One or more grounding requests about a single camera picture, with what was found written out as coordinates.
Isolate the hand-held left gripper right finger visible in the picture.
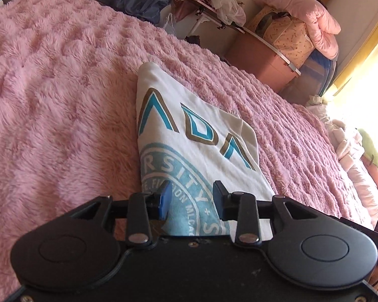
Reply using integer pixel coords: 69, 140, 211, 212
213, 181, 319, 246

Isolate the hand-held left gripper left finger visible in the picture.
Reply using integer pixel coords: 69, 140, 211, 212
70, 181, 172, 248

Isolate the white printed T-shirt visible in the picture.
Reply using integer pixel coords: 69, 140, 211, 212
136, 62, 276, 238

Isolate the pink clothes pile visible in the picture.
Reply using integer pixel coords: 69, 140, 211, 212
172, 0, 208, 19

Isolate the green plush toy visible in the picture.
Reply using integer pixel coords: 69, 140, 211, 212
357, 128, 378, 166

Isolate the pale pink bedding pile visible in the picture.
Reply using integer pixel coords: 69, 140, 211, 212
305, 94, 378, 214

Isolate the pink fluffy blanket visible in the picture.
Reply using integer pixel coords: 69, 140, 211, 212
0, 0, 378, 302

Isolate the brown storage box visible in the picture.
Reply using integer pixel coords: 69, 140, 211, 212
224, 31, 300, 93

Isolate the blue plastic storage bag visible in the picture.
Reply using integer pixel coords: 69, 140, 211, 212
299, 50, 337, 96

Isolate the floral storage bag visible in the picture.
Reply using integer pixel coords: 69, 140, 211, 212
246, 5, 319, 70

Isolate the folding table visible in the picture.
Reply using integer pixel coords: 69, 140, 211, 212
186, 0, 302, 76

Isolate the small white plastic bag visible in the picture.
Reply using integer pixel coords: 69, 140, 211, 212
162, 12, 177, 35

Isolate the yellow curtain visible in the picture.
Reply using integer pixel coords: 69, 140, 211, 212
321, 0, 378, 98

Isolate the large white plastic bag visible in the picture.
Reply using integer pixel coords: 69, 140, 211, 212
187, 0, 247, 27

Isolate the pink quilt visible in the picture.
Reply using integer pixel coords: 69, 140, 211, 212
251, 0, 341, 60

